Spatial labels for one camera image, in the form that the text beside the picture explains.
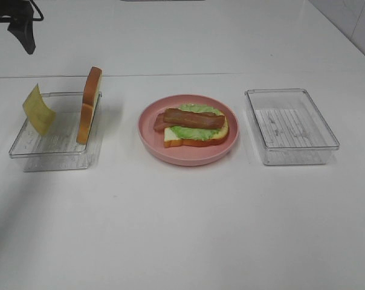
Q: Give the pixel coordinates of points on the pink round plate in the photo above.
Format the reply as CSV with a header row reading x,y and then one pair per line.
x,y
185,155

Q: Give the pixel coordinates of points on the tray bacon strip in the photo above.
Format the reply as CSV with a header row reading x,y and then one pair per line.
x,y
159,123
201,120

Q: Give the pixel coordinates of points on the clear plastic tray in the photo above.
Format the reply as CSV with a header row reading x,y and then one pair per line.
x,y
58,149
288,127

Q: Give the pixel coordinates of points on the clear right plastic tray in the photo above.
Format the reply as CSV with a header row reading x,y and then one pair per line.
x,y
288,127

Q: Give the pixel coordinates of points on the standing bread slice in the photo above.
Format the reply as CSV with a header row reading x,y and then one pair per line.
x,y
89,101

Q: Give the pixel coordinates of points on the clear left plastic tray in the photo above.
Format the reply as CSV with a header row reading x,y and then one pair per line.
x,y
58,149

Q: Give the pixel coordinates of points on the yellow cheese slice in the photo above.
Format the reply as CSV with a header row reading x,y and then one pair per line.
x,y
38,113

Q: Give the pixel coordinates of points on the bread slice sandwich base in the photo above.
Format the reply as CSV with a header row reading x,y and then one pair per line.
x,y
176,136

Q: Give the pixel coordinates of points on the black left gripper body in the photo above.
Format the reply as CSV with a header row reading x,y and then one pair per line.
x,y
16,10

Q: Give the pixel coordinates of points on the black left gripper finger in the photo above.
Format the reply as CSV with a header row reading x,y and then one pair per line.
x,y
22,29

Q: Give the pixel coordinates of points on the green lettuce leaf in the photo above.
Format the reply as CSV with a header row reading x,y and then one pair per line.
x,y
198,108

